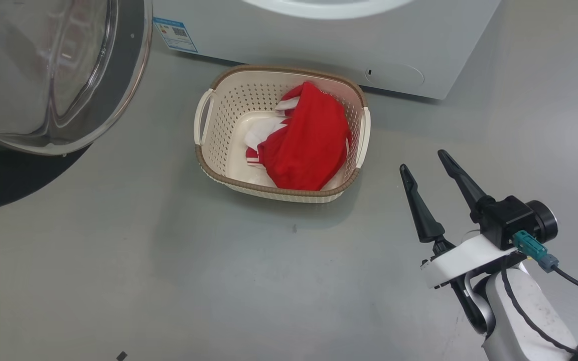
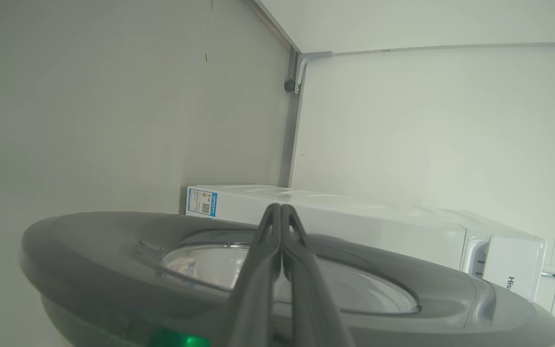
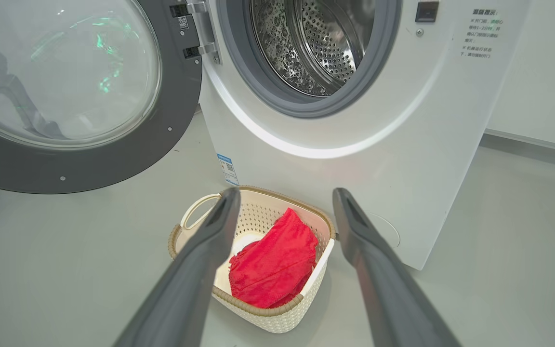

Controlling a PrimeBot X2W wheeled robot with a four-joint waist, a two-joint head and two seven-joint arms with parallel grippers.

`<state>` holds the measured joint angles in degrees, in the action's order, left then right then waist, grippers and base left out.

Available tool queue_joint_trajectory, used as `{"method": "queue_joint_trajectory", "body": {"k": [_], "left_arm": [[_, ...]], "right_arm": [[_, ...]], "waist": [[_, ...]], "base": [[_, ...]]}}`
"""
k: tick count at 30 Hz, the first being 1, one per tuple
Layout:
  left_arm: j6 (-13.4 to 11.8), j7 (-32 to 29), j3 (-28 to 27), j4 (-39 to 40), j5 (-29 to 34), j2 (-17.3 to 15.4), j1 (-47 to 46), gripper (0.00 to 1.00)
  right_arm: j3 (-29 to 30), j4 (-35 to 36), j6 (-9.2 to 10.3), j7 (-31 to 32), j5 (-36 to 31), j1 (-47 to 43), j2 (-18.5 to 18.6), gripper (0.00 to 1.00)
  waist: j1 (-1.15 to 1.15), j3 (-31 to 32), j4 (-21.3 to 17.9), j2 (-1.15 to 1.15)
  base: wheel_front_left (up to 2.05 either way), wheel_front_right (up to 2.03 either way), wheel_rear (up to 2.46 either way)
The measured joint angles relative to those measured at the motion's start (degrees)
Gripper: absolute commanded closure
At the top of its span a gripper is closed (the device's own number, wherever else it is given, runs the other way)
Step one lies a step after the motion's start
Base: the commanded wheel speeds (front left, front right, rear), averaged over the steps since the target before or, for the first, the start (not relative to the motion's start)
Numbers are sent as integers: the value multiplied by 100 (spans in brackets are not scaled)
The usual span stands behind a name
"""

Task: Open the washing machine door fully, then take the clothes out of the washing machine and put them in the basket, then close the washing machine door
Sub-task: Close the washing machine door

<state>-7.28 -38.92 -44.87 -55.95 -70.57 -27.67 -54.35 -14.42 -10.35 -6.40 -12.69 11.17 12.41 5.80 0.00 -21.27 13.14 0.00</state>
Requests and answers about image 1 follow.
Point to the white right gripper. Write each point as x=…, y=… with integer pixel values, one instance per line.
x=464, y=258

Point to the red basketball jersey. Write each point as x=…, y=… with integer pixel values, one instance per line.
x=309, y=145

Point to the washing machine glass door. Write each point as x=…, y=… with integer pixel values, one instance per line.
x=128, y=75

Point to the cream perforated laundry basket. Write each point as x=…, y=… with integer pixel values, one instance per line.
x=219, y=145

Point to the blue energy label sticker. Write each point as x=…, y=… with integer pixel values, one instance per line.
x=176, y=35

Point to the small black floor scrap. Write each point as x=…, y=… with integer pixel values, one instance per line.
x=122, y=356

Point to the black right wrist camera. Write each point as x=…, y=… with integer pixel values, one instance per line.
x=510, y=218

